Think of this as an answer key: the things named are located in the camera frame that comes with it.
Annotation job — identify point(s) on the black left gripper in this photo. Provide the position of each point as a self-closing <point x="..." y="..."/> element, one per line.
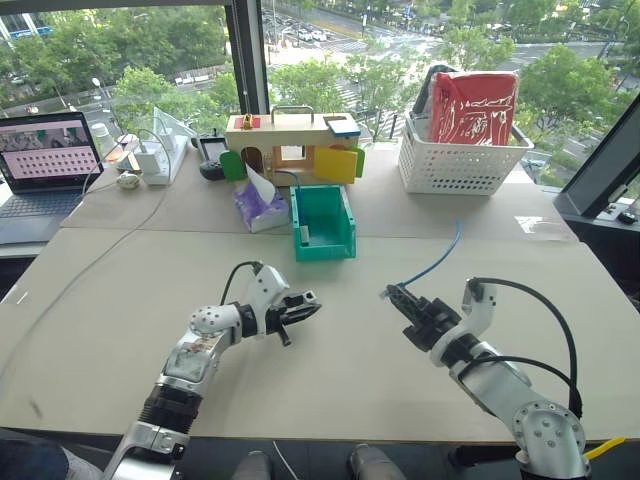
<point x="280" y="315"/>

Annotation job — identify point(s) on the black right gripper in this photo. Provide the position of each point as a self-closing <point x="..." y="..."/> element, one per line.
<point x="432" y="322"/>

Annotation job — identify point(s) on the white coupler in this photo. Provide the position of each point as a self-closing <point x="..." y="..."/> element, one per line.
<point x="304" y="236"/>
<point x="310" y="296"/>

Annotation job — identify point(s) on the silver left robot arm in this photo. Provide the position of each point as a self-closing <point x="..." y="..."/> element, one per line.
<point x="195" y="360"/>

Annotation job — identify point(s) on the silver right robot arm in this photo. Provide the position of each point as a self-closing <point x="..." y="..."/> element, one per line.
<point x="500" y="387"/>

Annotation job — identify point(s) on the green plastic bin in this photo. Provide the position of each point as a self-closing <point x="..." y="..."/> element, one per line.
<point x="325" y="250"/>

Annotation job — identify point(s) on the purple tissue pack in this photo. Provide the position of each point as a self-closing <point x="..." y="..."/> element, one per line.
<point x="260" y="210"/>

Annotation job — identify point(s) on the white perforated plastic basket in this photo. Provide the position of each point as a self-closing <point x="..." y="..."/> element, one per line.
<point x="450" y="170"/>

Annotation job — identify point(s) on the clear tape patch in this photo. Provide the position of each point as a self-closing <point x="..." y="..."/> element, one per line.
<point x="535" y="225"/>

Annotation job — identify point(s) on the grey rounded shape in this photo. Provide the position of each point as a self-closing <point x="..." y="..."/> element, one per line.
<point x="375" y="462"/>
<point x="252" y="465"/>

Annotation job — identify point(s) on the wooden latch box with doors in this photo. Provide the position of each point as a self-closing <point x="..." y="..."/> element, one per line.
<point x="295" y="135"/>

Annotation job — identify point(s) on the black handheld controller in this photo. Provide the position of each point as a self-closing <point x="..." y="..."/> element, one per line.
<point x="212" y="150"/>

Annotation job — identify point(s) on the white power strip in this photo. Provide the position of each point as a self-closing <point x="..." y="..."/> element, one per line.
<point x="170" y="160"/>

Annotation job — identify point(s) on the red plastic bag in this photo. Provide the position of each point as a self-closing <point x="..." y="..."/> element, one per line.
<point x="475" y="110"/>

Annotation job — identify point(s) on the grey black bag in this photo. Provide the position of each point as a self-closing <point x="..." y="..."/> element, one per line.
<point x="425" y="95"/>

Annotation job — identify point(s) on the crumpled paper ball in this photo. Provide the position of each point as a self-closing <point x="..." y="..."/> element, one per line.
<point x="129" y="180"/>

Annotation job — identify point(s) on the white power adapter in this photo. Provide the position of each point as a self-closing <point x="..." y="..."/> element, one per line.
<point x="148" y="157"/>

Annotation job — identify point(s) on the clear plastic triangular cover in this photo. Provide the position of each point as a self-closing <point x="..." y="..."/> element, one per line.
<point x="167" y="125"/>

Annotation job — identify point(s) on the orange small box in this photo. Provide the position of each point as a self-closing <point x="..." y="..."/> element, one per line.
<point x="120" y="155"/>

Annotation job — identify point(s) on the small black object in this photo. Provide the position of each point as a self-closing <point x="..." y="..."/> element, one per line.
<point x="626" y="217"/>

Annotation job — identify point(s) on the black monitor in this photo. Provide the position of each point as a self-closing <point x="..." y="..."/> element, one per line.
<point x="605" y="165"/>

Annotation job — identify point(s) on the open laptop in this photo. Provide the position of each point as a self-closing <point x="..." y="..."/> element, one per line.
<point x="45" y="160"/>

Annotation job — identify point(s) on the blue fabric shape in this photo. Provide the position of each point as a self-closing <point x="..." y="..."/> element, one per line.
<point x="35" y="457"/>

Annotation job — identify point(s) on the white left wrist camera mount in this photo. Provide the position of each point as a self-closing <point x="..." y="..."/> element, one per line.
<point x="267" y="290"/>

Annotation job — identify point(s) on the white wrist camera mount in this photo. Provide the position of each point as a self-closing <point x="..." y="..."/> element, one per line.
<point x="267" y="290"/>
<point x="480" y="312"/>

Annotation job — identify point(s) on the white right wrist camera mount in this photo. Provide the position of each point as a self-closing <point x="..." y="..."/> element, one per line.
<point x="480" y="312"/>

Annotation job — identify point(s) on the dark window frame post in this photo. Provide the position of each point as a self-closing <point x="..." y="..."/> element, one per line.
<point x="247" y="55"/>

